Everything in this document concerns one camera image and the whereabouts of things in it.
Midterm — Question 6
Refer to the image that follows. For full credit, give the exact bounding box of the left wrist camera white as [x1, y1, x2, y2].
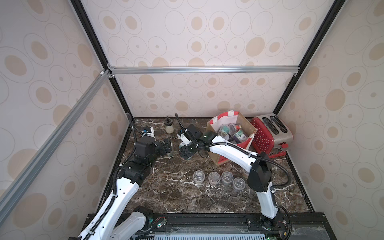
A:
[142, 127, 155, 138]

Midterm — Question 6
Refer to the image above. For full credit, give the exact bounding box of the seed jar orange label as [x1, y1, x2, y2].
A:
[193, 170, 205, 185]

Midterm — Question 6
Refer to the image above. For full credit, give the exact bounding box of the seed jar yellow label back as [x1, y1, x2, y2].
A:
[242, 169, 249, 179]

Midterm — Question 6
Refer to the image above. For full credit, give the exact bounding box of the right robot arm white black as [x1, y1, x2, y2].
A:
[177, 124, 292, 229]

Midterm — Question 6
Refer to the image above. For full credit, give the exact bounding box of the seed jar red label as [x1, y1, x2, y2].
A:
[221, 171, 234, 185]

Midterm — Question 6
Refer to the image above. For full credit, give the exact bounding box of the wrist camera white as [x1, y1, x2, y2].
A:
[177, 130, 191, 146]
[142, 127, 155, 138]

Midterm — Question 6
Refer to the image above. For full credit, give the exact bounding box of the red silver toaster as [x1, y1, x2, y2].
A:
[250, 114, 294, 159]

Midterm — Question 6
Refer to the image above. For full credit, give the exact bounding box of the red burlap canvas bag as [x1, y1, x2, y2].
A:
[206, 110, 258, 150]

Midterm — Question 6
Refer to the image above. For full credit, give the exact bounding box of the small jar red label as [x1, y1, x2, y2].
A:
[229, 123, 242, 135]

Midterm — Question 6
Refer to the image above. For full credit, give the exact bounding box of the wide jar purple flower label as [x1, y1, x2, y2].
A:
[233, 130, 248, 144]

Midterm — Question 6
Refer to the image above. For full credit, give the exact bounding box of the glass sugar jar black lid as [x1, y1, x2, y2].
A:
[164, 117, 174, 134]

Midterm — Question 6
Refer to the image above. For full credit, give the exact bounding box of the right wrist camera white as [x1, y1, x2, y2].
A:
[177, 130, 191, 146]

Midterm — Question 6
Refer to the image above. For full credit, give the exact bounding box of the seed jar sunflower label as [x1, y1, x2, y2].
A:
[167, 148, 174, 158]

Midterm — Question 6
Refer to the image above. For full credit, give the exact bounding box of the horizontal aluminium rail back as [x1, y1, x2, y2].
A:
[110, 66, 300, 75]

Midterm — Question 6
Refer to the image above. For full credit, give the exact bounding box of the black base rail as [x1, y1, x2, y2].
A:
[80, 211, 338, 240]

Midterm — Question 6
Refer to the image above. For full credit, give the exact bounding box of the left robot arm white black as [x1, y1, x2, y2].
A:
[77, 121, 173, 240]

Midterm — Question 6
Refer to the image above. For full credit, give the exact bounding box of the aluminium rail left wall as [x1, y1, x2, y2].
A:
[1, 70, 111, 225]

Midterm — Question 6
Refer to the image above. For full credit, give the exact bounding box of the seed jar green label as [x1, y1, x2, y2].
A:
[218, 124, 231, 140]

